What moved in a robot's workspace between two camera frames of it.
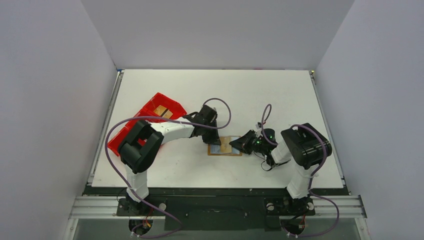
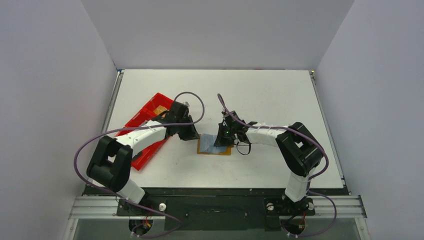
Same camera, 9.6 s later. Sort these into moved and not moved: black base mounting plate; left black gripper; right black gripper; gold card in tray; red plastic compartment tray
Moved: left black gripper; right black gripper
Not moved: gold card in tray; red plastic compartment tray; black base mounting plate
